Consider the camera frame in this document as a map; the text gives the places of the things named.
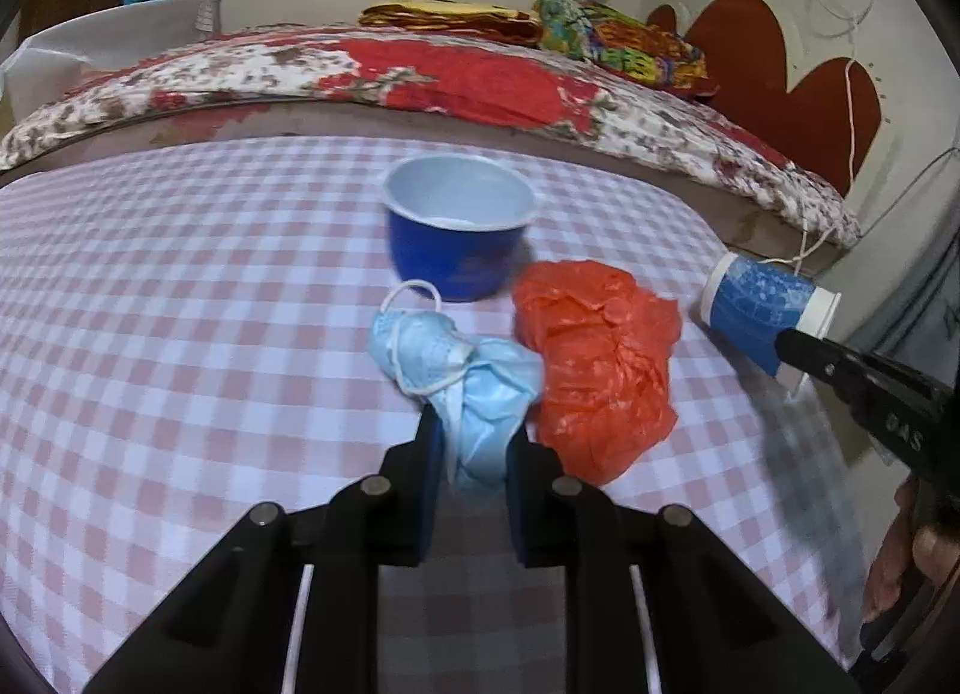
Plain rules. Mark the white cloth cover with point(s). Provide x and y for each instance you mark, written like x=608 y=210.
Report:
x=112 y=26

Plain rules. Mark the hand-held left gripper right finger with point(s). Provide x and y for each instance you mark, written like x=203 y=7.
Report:
x=516 y=506

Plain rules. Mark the pink checkered tablecloth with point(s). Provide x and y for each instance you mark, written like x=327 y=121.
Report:
x=187 y=364

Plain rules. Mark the bed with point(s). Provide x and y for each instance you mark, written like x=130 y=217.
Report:
x=225 y=122

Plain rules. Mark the light blue face mask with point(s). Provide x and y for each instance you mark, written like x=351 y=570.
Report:
x=487 y=394

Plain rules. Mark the folded yellow red blanket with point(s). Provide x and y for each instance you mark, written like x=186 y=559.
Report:
x=450 y=15

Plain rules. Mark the person's right hand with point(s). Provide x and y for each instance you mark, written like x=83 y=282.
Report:
x=930 y=551

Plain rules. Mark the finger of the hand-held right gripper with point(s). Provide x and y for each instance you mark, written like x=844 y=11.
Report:
x=817 y=364

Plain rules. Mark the red floral quilt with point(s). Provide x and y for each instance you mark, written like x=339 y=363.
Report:
x=450 y=71

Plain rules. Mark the red headboard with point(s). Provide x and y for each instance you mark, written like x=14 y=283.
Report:
x=750 y=41

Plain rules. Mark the red plastic bag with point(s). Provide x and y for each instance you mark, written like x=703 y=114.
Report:
x=592 y=364

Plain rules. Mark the colourful folded blankets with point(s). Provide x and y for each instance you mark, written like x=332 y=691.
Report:
x=615 y=33

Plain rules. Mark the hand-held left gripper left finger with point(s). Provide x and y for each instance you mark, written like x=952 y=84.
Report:
x=429 y=499

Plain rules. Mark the blue bowl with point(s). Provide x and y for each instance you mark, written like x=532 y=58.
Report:
x=450 y=259

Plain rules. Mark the blue paper cup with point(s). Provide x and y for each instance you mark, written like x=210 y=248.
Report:
x=750 y=304

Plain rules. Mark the grey hanging cloth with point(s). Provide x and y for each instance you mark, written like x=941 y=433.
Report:
x=930 y=304

